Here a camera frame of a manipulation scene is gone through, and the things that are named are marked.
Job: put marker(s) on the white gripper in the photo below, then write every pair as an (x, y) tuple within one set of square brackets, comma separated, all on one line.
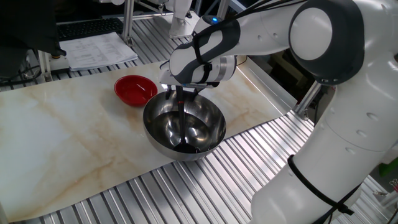
[(165, 76)]

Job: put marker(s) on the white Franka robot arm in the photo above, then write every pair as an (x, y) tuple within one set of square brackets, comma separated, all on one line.
[(342, 140)]

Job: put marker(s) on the stainless steel bowl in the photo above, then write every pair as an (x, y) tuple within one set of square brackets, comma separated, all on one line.
[(211, 118)]

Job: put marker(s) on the red plastic bowl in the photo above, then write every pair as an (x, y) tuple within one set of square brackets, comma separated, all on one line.
[(133, 90)]

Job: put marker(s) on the stack of printed papers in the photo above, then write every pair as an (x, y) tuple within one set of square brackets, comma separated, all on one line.
[(96, 51)]

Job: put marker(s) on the black keyboard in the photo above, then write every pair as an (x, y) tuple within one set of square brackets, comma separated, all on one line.
[(90, 28)]

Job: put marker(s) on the marble pattern table mat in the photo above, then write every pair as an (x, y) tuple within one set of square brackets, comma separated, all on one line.
[(62, 130)]

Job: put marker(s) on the green block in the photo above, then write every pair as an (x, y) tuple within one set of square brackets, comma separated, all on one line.
[(390, 166)]

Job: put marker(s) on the binder clip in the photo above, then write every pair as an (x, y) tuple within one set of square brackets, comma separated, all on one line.
[(394, 185)]

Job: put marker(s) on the silver wrist camera blue caps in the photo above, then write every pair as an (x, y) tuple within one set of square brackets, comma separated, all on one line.
[(189, 84)]

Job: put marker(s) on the white pedestal on plate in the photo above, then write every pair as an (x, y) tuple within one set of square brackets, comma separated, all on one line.
[(180, 21)]

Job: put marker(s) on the tall aluminium post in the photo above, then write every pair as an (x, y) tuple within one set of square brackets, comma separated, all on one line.
[(128, 21)]

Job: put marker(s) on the leaning aluminium post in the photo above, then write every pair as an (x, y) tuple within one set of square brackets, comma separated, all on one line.
[(222, 9)]

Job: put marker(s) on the aluminium table edge post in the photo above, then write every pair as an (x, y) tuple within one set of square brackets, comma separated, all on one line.
[(308, 99)]

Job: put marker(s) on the short aluminium post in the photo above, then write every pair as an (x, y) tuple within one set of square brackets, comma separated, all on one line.
[(45, 65)]

